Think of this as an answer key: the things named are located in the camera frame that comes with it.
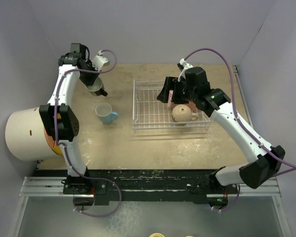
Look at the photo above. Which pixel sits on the large cream cylindrical bucket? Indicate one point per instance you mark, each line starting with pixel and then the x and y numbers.
pixel 25 136

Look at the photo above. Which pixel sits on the white wire dish rack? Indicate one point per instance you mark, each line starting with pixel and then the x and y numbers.
pixel 149 113

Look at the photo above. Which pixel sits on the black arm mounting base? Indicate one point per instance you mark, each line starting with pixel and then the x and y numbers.
pixel 107 185

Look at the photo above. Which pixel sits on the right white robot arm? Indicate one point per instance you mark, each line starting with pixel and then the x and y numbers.
pixel 263 159

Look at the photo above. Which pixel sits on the pink cup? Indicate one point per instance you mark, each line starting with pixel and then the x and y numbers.
pixel 169 102

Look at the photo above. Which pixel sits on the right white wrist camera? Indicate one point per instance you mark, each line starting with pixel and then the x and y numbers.
pixel 183 65

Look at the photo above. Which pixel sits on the black hexagonal ceramic mug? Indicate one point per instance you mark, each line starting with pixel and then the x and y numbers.
pixel 97 88

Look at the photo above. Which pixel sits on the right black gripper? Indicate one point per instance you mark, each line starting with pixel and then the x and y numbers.
pixel 170 83

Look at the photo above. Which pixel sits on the right aluminium table rail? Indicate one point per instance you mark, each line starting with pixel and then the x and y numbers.
pixel 247 96

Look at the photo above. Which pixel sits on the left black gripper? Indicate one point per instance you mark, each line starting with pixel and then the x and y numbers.
pixel 89 81

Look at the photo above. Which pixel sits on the aluminium front frame rail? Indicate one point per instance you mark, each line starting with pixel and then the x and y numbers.
pixel 52 187

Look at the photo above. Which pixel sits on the salmon tall tumbler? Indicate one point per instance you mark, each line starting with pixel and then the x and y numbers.
pixel 192 106

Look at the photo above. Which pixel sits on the light blue ceramic mug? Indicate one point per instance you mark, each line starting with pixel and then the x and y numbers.
pixel 105 113

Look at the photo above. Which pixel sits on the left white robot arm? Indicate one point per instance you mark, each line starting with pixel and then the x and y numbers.
pixel 60 121

